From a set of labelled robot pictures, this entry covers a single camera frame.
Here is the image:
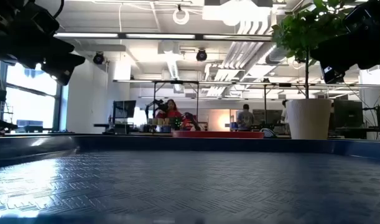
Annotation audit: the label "white textured plant pot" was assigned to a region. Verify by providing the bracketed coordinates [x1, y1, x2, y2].
[285, 98, 333, 140]

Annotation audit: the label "black metal station frame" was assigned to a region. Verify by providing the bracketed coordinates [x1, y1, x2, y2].
[152, 80, 200, 134]

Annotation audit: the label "black computer monitor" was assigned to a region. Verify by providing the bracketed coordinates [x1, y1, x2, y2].
[113, 100, 137, 119]
[333, 99, 364, 128]

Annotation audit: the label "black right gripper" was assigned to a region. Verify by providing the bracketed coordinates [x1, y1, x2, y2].
[310, 0, 380, 84]

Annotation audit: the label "green leafy plant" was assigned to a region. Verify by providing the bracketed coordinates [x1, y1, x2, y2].
[271, 0, 369, 100]

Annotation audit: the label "person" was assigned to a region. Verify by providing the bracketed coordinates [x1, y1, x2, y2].
[155, 99, 185, 131]
[236, 103, 256, 132]
[280, 99, 290, 125]

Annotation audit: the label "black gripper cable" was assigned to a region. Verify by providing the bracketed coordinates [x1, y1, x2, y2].
[52, 0, 65, 19]

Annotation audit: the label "long ceiling light bar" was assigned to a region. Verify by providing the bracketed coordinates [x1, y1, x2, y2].
[54, 32, 273, 42]

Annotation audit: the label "white hanging ring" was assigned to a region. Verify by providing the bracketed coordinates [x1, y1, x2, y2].
[172, 8, 190, 26]

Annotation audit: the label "blue plastic tray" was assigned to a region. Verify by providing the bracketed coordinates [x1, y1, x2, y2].
[0, 133, 380, 224]

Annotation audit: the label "pink plastic plate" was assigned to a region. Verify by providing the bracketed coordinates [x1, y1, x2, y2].
[172, 130, 265, 139]

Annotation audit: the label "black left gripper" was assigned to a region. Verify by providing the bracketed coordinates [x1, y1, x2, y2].
[0, 0, 86, 86]

